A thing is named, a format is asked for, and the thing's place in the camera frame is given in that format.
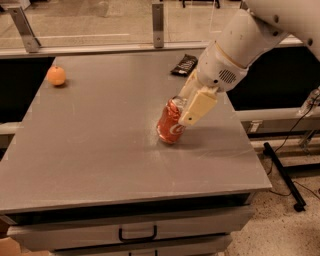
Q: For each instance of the dark chocolate bar wrapper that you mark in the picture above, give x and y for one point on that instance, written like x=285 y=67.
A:
x=185 y=66

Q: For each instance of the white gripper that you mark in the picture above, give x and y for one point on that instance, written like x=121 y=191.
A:
x=217 y=70

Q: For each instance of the middle metal bracket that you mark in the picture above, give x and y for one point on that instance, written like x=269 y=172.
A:
x=158 y=24

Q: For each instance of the metal window rail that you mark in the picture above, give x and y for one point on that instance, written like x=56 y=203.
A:
x=101 y=49

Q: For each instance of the red coke can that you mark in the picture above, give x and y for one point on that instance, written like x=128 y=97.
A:
x=168 y=127

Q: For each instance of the black drawer handle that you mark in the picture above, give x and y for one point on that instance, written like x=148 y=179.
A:
x=139 y=235

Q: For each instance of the grey upper drawer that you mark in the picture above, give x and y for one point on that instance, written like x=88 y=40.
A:
x=104 y=231

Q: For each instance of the left metal bracket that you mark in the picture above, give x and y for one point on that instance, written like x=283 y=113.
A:
x=30 y=42

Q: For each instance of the grey drawer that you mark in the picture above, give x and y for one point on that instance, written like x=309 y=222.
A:
x=187 y=246
x=104 y=231

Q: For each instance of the black floor bar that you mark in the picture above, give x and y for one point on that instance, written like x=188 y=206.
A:
x=300 y=204

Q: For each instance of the grey lower drawer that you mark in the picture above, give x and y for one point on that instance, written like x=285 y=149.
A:
x=187 y=246

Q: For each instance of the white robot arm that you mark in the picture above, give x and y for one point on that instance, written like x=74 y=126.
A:
x=253 y=30

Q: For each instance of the orange fruit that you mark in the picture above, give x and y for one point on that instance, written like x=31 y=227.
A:
x=56 y=76

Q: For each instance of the metal bracket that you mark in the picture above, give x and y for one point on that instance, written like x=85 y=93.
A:
x=30 y=42
x=158 y=24

